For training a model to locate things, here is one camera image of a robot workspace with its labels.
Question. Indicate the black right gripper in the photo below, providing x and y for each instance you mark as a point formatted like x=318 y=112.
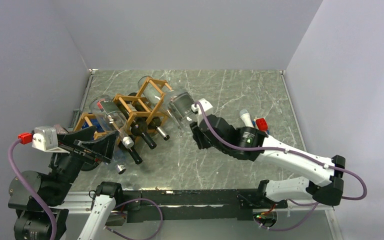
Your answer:
x=197 y=135

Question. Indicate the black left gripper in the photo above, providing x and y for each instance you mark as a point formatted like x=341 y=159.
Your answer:
x=104 y=147

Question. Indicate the blue square glass bottle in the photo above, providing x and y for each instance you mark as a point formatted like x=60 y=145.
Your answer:
x=118 y=159

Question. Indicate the small clear bottle silver cap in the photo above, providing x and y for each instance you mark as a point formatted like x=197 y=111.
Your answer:
x=110 y=118

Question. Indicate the dark green wine bottle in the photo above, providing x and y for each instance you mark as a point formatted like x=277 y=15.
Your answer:
x=138 y=126

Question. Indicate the green wine bottle gold neck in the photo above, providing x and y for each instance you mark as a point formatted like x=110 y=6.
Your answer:
x=155 y=124

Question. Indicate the clear glass bottle top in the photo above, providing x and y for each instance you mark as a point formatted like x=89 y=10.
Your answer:
x=154 y=97

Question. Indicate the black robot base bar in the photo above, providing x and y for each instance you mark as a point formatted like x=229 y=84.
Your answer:
x=152 y=205

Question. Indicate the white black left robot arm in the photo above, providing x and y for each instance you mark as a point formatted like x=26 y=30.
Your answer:
x=37 y=197

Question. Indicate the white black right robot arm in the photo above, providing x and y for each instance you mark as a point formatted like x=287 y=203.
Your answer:
x=319 y=178

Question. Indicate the wooden wine rack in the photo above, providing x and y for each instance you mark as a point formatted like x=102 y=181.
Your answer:
x=135 y=116

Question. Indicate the grey microphone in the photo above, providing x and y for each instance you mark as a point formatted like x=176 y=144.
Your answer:
x=60 y=129

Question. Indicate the red toy block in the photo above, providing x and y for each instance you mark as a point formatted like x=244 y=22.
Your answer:
x=261 y=124

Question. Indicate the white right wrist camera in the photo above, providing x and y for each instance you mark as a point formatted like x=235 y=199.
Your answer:
x=200 y=108

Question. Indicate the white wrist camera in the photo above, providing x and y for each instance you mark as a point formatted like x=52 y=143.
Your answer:
x=200 y=108
x=43 y=138

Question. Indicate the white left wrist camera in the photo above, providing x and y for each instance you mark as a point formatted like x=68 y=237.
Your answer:
x=43 y=138

